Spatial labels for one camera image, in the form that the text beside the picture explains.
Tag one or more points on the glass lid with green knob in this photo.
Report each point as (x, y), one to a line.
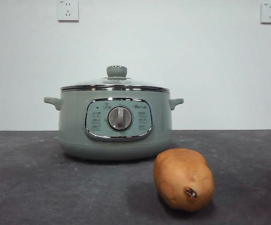
(116, 71)

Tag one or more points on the brown potato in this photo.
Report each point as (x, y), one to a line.
(180, 178)

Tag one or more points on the sage green electric cooking pot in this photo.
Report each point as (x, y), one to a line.
(74, 122)

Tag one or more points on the white wall socket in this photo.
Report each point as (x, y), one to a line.
(68, 11)
(270, 13)

